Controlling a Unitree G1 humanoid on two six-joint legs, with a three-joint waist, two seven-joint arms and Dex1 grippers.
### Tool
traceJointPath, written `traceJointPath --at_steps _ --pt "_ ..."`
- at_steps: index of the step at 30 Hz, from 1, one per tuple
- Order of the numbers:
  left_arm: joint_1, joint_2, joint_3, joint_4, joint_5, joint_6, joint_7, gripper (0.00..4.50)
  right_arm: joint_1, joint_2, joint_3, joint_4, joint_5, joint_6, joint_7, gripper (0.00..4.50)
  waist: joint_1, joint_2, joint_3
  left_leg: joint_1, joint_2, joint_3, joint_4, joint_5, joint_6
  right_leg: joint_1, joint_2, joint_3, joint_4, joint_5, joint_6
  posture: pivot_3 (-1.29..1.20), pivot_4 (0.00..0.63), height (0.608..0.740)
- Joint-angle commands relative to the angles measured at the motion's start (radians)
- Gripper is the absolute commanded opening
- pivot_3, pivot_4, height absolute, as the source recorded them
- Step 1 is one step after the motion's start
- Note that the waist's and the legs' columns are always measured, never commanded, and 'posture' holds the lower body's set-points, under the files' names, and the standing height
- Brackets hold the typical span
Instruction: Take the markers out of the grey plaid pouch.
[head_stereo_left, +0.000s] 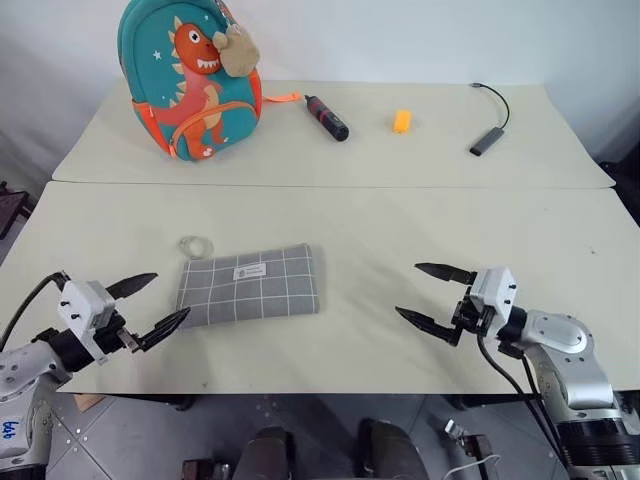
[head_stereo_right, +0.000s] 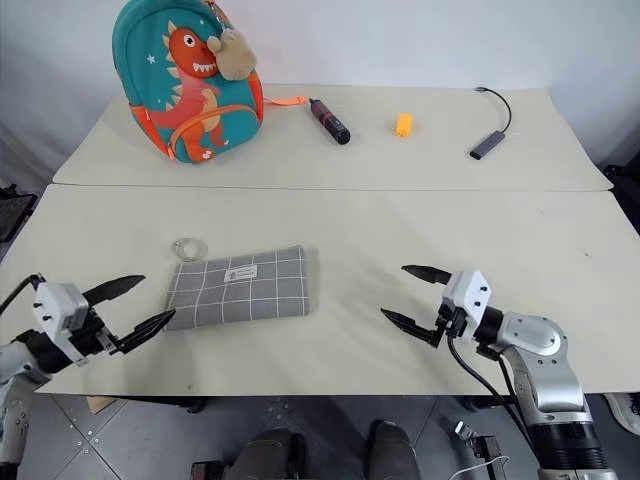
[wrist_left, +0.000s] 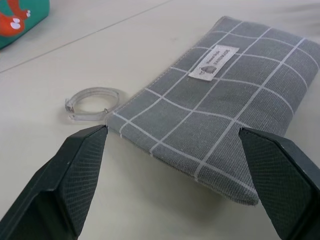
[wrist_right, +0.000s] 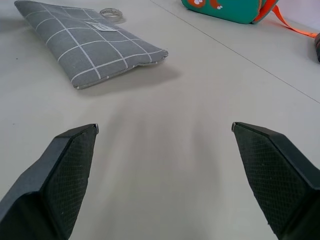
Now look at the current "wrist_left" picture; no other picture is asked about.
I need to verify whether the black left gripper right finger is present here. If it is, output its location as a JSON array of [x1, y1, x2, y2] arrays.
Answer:
[[238, 126, 320, 240]]

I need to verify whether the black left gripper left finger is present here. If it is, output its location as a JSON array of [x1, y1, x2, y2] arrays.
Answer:
[[0, 124, 109, 240]]

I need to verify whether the grey checked fabric pouch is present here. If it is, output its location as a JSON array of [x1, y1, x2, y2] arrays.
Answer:
[[105, 15, 320, 207]]

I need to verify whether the teal box with orange print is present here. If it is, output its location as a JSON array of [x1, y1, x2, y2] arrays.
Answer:
[[0, 0, 51, 51]]

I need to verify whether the white zipper pull strap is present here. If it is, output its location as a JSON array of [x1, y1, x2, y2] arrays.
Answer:
[[63, 86, 127, 124]]

